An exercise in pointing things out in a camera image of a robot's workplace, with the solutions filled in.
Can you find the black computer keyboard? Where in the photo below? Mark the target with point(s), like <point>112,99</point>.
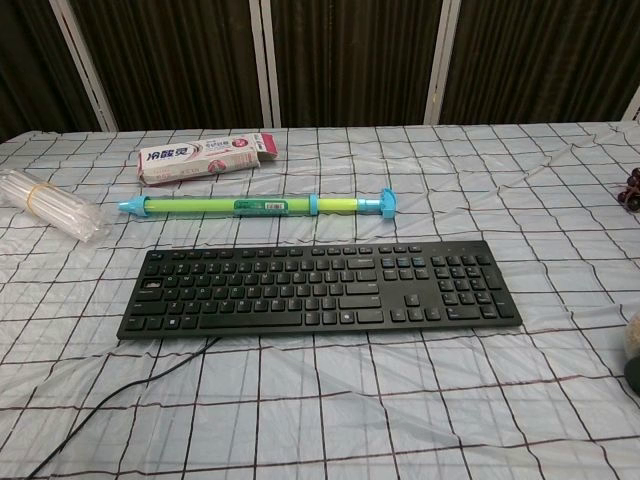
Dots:
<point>320,290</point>

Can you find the green blue water pump toy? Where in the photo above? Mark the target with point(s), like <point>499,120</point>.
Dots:
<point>260,205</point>

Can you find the white pink toothpaste box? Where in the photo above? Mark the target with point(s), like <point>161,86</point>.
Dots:
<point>200,161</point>

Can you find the blue checked tablecloth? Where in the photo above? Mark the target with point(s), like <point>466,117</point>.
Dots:
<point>320,410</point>

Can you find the clear wrapped straw bundle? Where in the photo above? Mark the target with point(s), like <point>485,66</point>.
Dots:
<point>47,204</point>

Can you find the dark purple grape bunch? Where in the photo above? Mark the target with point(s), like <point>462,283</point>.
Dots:
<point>634,192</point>

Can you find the dark round object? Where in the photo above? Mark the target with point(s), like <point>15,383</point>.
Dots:
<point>633,376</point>

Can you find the white screen frame post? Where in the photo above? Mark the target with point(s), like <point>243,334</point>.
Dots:
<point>82,65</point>
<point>635,102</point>
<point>266,62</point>
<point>440,62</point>

